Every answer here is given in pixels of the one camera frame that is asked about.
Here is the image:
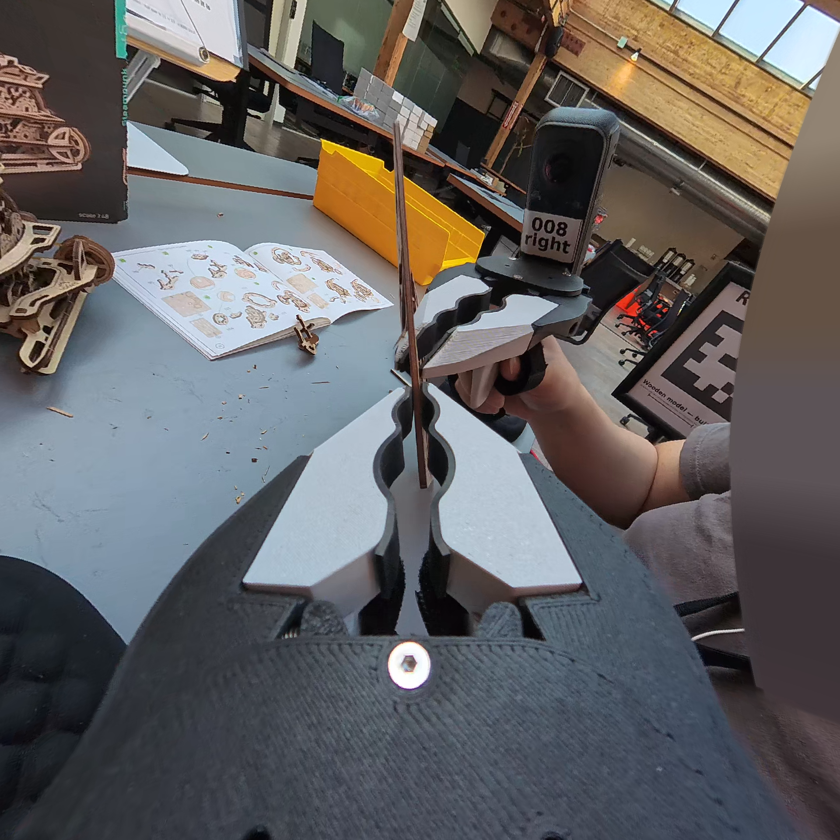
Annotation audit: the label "stack of small white boxes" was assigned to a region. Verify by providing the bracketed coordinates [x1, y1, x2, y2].
[354, 67, 438, 153]

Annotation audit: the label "black computer monitor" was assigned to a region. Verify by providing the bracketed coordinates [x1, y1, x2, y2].
[310, 21, 346, 94]

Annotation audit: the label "black lanyard strap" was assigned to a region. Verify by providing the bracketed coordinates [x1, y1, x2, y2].
[675, 594, 752, 672]

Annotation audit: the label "white poster stand base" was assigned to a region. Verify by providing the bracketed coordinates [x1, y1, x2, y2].
[125, 52, 191, 178]

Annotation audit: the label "framed marker sign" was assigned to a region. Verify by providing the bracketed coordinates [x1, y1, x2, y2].
[612, 261, 756, 442]

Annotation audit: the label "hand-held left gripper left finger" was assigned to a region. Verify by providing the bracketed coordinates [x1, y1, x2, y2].
[241, 386, 408, 636]

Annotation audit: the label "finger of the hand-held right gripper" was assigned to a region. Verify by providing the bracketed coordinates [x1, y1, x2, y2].
[403, 272, 503, 362]
[420, 294, 553, 380]

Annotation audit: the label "laser-cut plywood parts sheet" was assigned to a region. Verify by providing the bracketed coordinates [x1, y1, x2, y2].
[392, 121, 439, 490]

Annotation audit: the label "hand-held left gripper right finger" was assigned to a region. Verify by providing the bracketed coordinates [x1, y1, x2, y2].
[416, 382, 585, 636]

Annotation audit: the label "black office chair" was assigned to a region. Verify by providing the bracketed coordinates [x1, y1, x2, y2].
[617, 282, 693, 365]
[167, 66, 277, 148]
[584, 239, 657, 316]

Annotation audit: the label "white instruction booklet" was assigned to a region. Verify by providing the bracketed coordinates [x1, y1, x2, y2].
[112, 239, 395, 361]

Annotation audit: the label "black padded wrist rest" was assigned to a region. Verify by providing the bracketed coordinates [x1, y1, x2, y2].
[0, 554, 130, 840]

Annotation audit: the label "silver air duct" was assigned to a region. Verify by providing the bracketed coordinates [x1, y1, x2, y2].
[617, 121, 772, 238]

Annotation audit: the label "person's right forearm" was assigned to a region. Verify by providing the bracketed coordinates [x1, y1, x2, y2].
[525, 394, 686, 529]

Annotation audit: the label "assembled wooden submarine model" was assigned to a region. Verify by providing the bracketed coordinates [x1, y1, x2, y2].
[0, 164, 116, 377]

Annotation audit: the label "nested yellow plastic bins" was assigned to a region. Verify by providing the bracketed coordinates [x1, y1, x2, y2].
[313, 139, 487, 282]

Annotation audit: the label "person's right hand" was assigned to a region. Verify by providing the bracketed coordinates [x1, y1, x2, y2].
[469, 338, 595, 424]

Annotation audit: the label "black model kit box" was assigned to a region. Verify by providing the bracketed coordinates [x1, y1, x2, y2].
[0, 0, 130, 224]

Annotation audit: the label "wooden edged desk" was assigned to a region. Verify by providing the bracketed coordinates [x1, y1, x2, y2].
[446, 164, 526, 231]
[246, 49, 454, 172]

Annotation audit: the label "wall air vent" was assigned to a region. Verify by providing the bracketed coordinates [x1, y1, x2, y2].
[546, 69, 589, 109]

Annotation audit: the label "instruction poster board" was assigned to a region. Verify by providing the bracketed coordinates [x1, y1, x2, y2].
[125, 0, 248, 84]

